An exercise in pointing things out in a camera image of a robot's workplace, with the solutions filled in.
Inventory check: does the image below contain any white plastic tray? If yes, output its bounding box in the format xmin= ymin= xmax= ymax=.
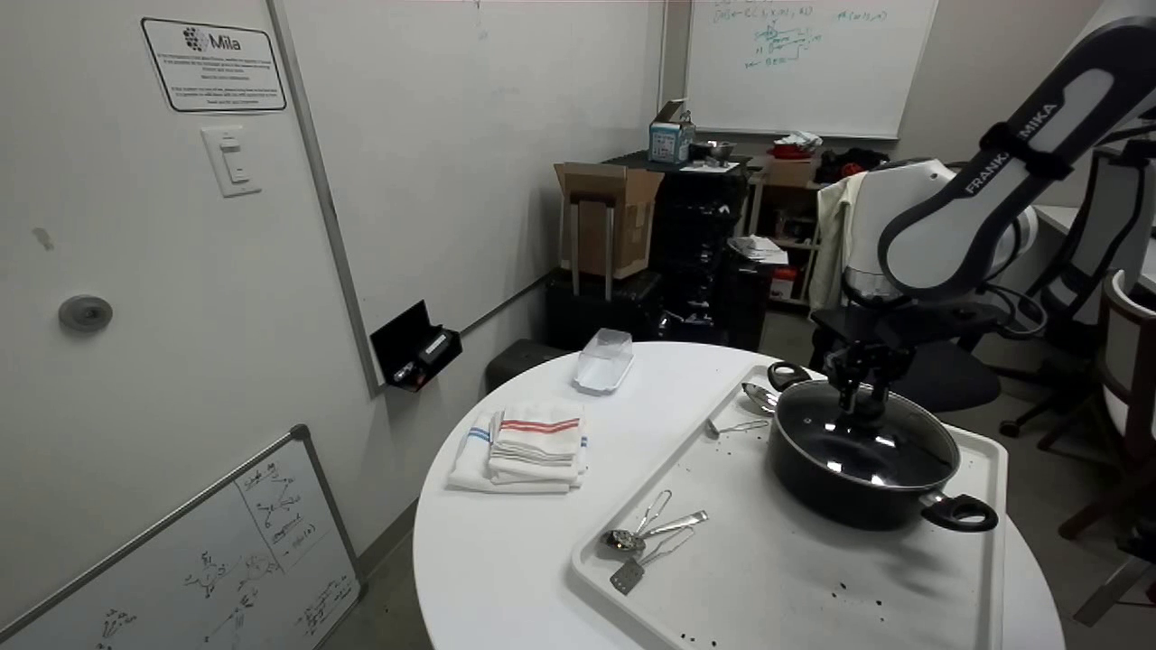
xmin=563 ymin=359 xmax=1010 ymax=650

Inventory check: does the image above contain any cream jacket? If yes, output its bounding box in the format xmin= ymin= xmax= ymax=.
xmin=808 ymin=173 xmax=874 ymax=319

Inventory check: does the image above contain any clear plastic container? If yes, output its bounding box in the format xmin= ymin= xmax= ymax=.
xmin=572 ymin=325 xmax=635 ymax=398

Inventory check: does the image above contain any black shelf unit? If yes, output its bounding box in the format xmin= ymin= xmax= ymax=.
xmin=648 ymin=159 xmax=756 ymax=355

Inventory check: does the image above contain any glass lid with black knob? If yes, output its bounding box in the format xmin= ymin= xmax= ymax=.
xmin=773 ymin=376 xmax=963 ymax=491

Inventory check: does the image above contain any white light switch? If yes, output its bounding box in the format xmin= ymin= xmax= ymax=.
xmin=200 ymin=123 xmax=265 ymax=202

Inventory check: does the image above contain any black pot with handles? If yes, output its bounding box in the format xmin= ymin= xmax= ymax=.
xmin=761 ymin=359 xmax=1001 ymax=536

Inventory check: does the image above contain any whiteboard with green writing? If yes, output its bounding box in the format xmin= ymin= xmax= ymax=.
xmin=683 ymin=0 xmax=943 ymax=140

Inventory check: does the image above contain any white wall sign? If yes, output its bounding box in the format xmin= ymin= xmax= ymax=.
xmin=137 ymin=16 xmax=293 ymax=114

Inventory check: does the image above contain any cardboard box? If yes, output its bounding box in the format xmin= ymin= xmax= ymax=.
xmin=554 ymin=159 xmax=665 ymax=283

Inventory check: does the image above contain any blue tissue box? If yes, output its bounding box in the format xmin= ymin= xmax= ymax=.
xmin=648 ymin=98 xmax=702 ymax=170

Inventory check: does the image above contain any small leaning whiteboard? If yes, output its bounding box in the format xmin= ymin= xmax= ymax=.
xmin=0 ymin=423 xmax=366 ymax=650

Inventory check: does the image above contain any wooden shelf with items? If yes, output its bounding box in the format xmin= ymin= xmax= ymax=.
xmin=746 ymin=131 xmax=847 ymax=312

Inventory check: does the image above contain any large wall whiteboard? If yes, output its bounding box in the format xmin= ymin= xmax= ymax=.
xmin=265 ymin=0 xmax=672 ymax=394

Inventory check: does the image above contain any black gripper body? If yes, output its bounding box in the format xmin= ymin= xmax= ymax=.
xmin=824 ymin=338 xmax=902 ymax=398

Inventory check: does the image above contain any round grey wall fixture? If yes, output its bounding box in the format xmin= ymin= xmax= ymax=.
xmin=53 ymin=291 xmax=117 ymax=338

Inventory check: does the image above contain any white mesh office chair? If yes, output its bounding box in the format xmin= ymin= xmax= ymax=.
xmin=996 ymin=140 xmax=1156 ymax=466

